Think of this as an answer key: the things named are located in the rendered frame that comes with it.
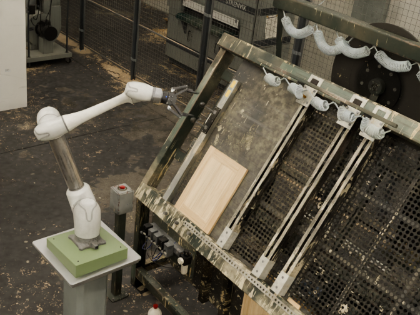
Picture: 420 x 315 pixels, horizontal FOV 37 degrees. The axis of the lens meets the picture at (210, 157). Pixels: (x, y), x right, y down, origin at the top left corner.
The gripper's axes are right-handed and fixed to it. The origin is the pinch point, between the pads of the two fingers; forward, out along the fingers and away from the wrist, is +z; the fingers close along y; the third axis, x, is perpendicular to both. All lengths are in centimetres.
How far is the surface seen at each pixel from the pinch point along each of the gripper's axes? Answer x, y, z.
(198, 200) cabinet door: -42, 56, 23
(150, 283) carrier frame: -97, 123, 11
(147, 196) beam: -74, 60, -7
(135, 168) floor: -285, 38, 0
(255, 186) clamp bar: -5, 40, 49
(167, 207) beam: -56, 64, 6
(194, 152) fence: -53, 24, 16
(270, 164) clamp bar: 1, 25, 53
